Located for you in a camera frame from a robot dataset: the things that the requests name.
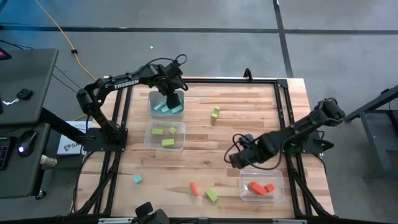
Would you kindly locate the black aluminium table frame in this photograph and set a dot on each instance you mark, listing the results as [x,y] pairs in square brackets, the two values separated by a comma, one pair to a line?
[224,80]

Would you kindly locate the dark grey desk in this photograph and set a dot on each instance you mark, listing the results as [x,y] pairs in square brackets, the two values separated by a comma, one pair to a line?
[28,68]

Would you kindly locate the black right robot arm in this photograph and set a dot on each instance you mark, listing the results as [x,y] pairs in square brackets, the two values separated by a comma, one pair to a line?
[298,130]

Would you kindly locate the black metal stand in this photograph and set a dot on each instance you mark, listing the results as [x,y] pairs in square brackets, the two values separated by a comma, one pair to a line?
[373,103]

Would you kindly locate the white printed card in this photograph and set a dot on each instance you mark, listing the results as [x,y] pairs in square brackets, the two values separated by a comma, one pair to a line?
[66,147]

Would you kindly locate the black desk wheel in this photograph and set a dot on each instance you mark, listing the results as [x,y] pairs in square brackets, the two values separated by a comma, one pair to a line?
[40,195]

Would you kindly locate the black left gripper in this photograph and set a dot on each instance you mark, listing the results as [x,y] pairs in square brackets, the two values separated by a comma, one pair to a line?
[172,84]

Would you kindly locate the black keyboard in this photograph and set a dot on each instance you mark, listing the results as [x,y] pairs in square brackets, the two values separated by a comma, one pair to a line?
[3,155]

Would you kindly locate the clear plastic bin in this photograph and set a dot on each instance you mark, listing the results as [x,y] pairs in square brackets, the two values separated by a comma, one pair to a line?
[180,143]
[152,96]
[276,174]

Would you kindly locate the green arch foam block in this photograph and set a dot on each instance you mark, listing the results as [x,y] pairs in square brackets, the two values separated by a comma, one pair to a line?
[214,115]

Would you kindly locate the black frame bracket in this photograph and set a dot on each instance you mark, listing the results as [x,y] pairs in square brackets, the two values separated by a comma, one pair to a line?
[247,74]

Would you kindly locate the small black device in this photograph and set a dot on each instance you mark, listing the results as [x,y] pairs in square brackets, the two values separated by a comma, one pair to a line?
[24,93]

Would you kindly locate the blue foam cube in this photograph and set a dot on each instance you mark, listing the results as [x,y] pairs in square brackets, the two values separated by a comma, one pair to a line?
[137,179]

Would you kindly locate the orange-red foam block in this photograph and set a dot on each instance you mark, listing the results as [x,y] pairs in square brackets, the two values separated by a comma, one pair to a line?
[251,185]
[259,189]
[194,188]

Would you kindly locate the silver edge bracket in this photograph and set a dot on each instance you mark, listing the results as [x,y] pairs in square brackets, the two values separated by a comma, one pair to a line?
[289,221]
[115,221]

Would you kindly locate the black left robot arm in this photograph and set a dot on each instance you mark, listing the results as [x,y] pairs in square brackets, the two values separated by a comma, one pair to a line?
[124,84]

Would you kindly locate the black computer mouse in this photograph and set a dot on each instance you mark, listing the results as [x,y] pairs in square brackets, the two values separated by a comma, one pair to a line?
[28,140]

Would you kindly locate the orange-red foam cube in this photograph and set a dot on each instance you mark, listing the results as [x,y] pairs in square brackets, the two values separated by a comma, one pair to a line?
[270,187]

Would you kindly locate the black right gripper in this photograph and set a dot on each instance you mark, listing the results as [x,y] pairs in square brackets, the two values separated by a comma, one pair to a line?
[253,154]

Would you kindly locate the pink lit screen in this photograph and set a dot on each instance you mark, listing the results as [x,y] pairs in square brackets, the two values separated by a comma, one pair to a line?
[3,54]

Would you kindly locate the white roll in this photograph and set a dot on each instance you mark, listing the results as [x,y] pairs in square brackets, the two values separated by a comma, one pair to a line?
[48,160]

